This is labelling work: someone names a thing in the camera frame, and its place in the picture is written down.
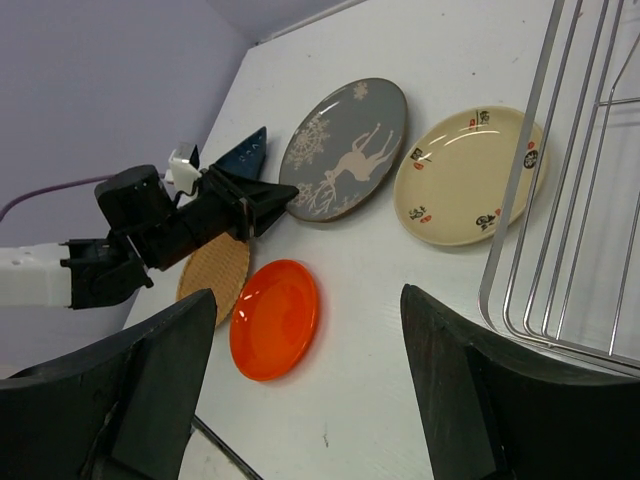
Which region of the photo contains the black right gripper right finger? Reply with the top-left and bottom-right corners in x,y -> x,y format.
400,285 -> 639,479

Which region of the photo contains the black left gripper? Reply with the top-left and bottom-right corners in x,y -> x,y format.
94,165 -> 299,270

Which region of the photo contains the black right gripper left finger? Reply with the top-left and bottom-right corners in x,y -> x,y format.
1,289 -> 216,479

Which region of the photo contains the grey deer plate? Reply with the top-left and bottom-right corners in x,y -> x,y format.
279,77 -> 408,223

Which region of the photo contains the cream plate with prints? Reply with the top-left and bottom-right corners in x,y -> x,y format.
393,106 -> 524,247

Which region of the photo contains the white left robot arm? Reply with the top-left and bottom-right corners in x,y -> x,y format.
1,165 -> 299,310

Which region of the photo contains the dark blue leaf plate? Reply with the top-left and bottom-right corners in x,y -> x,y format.
215,126 -> 267,180

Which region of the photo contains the tan woven round plate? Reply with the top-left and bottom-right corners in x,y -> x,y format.
176,234 -> 250,325

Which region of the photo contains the orange glossy plate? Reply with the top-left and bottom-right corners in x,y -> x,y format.
229,259 -> 320,382

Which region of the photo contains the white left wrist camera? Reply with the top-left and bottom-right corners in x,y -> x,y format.
164,142 -> 202,196

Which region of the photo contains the silver wire dish rack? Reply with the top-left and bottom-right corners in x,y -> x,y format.
478,1 -> 639,378

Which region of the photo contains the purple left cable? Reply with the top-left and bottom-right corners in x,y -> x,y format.
0,173 -> 119,226

